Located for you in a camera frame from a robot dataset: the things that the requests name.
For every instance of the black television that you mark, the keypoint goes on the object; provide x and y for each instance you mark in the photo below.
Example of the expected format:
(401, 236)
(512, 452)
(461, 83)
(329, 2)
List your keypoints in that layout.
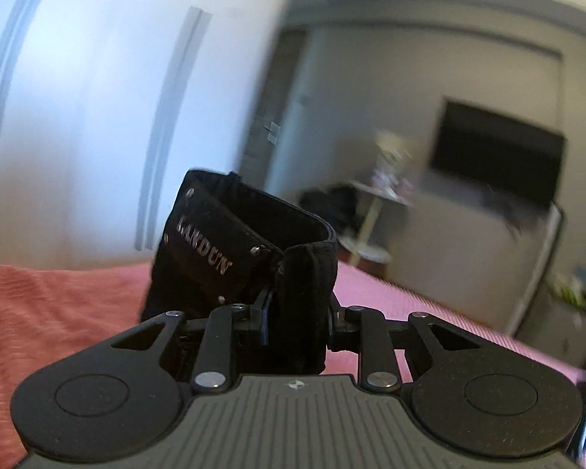
(498, 156)

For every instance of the dark cloth pile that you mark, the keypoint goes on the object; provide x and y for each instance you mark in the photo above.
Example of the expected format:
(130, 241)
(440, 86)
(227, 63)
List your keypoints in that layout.
(329, 207)

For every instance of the pink striped blanket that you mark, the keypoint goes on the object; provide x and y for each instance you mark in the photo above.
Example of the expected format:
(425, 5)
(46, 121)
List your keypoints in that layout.
(53, 312)

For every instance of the white wardrobe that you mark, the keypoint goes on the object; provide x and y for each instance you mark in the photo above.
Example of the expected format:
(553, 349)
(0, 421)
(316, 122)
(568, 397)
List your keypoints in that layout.
(88, 107)

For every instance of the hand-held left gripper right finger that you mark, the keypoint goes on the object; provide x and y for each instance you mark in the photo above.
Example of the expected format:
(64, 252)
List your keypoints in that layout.
(376, 342)

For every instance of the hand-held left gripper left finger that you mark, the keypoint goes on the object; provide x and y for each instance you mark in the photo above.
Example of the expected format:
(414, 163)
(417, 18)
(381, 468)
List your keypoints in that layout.
(219, 342)

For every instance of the grey wooden door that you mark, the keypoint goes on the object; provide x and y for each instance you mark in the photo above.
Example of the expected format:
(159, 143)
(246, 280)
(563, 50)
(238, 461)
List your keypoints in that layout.
(273, 107)

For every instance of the black pants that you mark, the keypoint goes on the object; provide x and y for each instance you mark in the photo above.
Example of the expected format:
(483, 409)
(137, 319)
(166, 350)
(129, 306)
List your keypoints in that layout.
(200, 254)

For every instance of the round side table gold legs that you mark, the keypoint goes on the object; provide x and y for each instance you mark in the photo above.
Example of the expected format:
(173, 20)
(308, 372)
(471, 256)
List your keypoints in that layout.
(371, 234)

